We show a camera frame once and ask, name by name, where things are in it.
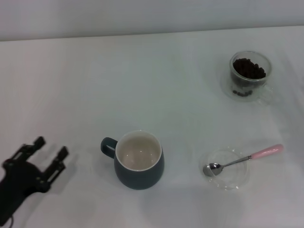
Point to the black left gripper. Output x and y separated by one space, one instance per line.
21 178

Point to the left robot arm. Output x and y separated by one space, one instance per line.
3 217

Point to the pile of coffee beans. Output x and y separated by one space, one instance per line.
248 69

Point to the dark teal ceramic mug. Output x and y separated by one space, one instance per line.
139 175

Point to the small clear glass dish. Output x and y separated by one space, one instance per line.
231 175

